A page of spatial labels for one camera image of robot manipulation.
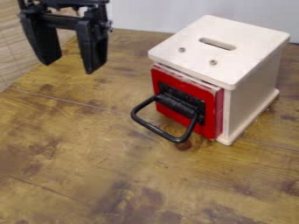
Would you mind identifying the red wooden drawer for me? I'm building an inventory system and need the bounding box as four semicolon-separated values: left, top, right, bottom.
151;63;225;140

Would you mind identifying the white wooden drawer cabinet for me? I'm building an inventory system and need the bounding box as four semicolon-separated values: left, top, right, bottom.
149;15;290;145

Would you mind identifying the black metal drawer handle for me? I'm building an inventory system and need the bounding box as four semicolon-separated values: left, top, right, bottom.
130;81;207;144

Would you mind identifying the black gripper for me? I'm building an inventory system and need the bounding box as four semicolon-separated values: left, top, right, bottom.
17;0;111;74

